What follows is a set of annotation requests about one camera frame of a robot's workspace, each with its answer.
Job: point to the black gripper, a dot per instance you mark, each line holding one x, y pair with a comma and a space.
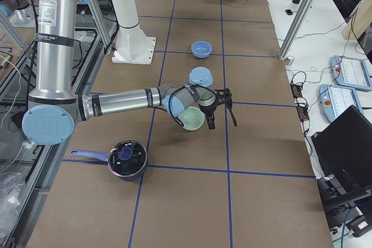
208, 111

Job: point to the green bowl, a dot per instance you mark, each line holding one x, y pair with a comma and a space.
192, 118

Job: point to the blue bowl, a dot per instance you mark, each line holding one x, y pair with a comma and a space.
201, 49

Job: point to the dark blue saucepan with lid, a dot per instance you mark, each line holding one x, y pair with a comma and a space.
127, 160

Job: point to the near blue teach pendant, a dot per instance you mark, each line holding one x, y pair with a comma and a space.
335, 99

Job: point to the blue teach pendant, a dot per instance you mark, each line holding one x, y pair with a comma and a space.
351, 72
335, 99

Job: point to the small black square device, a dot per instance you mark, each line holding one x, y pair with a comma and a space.
289, 12

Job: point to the black laptop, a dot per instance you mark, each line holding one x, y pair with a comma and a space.
344, 149

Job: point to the far blue teach pendant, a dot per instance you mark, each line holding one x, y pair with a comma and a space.
351, 72

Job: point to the crumpled clear plastic bag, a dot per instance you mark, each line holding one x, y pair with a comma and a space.
12, 195

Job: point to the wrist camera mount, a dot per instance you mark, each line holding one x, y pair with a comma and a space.
225, 98

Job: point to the black cable hub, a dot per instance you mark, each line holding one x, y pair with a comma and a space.
296, 91
302, 113

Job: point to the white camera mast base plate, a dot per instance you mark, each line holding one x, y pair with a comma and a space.
134, 51

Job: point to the aluminium frame post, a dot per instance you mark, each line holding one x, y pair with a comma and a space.
294, 28

